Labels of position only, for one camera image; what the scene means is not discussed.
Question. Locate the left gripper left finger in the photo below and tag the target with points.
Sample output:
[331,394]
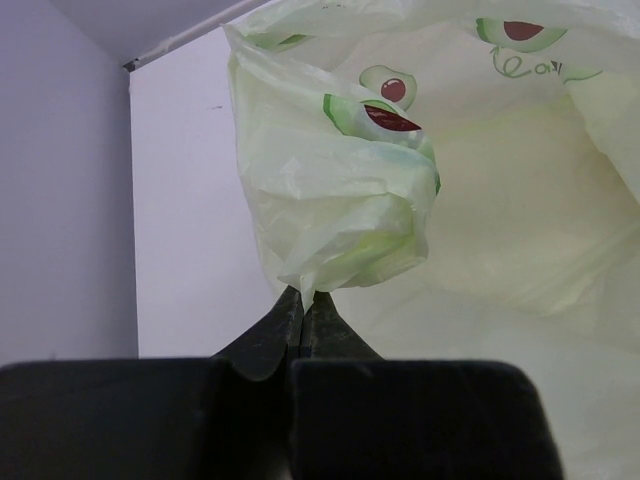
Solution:
[218,417]

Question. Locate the aluminium table frame rail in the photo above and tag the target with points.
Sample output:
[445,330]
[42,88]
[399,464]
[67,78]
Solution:
[172,43]

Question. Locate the light green plastic bag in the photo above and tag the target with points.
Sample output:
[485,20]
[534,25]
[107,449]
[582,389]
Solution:
[463,178]

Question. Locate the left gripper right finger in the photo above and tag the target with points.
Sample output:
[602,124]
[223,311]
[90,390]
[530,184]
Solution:
[414,419]

